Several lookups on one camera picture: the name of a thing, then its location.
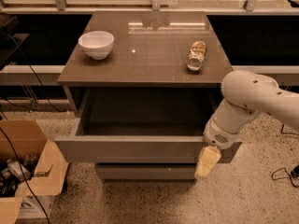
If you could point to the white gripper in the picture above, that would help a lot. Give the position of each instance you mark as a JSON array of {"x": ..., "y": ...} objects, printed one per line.
[{"x": 217, "y": 134}]

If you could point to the grey top drawer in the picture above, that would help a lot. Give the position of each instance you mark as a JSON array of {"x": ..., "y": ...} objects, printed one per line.
[{"x": 140, "y": 125}]

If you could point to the grey drawer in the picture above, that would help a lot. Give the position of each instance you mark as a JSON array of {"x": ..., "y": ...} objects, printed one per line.
[
  {"x": 126, "y": 172},
  {"x": 140, "y": 125}
]

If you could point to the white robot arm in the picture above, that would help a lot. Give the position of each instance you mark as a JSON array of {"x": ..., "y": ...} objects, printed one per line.
[{"x": 245, "y": 96}]

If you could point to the grey drawer cabinet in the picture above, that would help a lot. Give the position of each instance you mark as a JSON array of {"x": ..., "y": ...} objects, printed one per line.
[{"x": 150, "y": 51}]

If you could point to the grey bottom drawer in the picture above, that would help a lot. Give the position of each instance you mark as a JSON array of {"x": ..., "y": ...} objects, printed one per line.
[{"x": 126, "y": 172}]

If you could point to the open cardboard box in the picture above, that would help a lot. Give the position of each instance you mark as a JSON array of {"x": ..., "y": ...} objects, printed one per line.
[{"x": 33, "y": 198}]

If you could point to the lying glass jar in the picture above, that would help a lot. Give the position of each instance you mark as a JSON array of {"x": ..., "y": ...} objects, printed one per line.
[{"x": 196, "y": 56}]

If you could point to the white ceramic bowl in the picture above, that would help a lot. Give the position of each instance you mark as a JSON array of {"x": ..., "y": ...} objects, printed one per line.
[{"x": 97, "y": 44}]

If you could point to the bottles inside cardboard box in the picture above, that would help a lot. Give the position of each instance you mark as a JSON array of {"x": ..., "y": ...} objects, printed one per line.
[{"x": 17, "y": 172}]

